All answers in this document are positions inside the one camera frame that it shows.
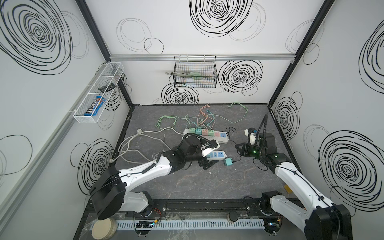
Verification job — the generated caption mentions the pink charger plug with cable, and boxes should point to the pink charger plug with cable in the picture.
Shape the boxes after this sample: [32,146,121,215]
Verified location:
[197,104,213,136]

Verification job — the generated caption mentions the small blue white power strip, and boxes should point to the small blue white power strip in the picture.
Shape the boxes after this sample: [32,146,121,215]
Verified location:
[206,151,227,161]

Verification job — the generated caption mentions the large multicolour power strip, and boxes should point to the large multicolour power strip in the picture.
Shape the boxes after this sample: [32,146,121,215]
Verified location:
[184,128,229,144]

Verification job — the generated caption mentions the green charger plug with cable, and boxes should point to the green charger plug with cable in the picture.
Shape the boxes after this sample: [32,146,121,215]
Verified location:
[155,116,196,134]

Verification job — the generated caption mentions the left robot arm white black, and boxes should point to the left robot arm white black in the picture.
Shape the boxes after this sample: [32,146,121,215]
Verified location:
[90,134,220,221]

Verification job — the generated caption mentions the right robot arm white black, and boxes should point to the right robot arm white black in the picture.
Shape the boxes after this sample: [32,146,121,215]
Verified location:
[236,128,353,240]

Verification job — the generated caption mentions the yellow jar black lid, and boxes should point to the yellow jar black lid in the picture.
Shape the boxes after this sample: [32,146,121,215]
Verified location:
[284,185,293,194]

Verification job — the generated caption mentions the green kitchen tongs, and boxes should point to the green kitchen tongs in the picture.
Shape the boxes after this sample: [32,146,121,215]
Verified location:
[165,72,204,80]

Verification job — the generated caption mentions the black round knob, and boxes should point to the black round knob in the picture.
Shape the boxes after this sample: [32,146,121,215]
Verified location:
[227,211,239,223]

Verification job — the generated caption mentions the black remote control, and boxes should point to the black remote control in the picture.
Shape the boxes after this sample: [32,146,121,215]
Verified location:
[98,83,116,93]

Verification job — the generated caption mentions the blue candy packet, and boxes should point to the blue candy packet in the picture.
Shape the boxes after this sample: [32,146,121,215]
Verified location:
[84,96,106,116]

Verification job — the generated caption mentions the round beige lid container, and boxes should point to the round beige lid container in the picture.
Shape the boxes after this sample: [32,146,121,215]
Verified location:
[92,218,118,240]

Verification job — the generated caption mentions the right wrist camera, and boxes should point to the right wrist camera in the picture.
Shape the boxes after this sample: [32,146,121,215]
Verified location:
[244,128,259,147]

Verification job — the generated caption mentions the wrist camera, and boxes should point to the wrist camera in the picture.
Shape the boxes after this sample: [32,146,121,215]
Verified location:
[201,143,220,157]
[244,128,259,147]

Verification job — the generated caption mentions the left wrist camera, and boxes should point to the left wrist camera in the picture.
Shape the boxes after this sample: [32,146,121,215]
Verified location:
[201,143,220,157]

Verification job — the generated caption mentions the white power cord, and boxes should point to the white power cord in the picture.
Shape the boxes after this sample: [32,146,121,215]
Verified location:
[107,128,184,164]

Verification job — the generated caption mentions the black front rail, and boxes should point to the black front rail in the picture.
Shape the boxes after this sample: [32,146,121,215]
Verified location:
[122,197,272,218]

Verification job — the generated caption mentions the black wire basket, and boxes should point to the black wire basket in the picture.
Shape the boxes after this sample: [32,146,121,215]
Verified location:
[171,55,218,88]

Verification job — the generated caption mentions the white slotted cable duct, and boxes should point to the white slotted cable duct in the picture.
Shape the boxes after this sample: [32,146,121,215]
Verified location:
[115,218,266,231]

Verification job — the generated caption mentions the white wire shelf basket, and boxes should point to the white wire shelf basket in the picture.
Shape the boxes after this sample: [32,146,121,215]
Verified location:
[74,62,124,124]

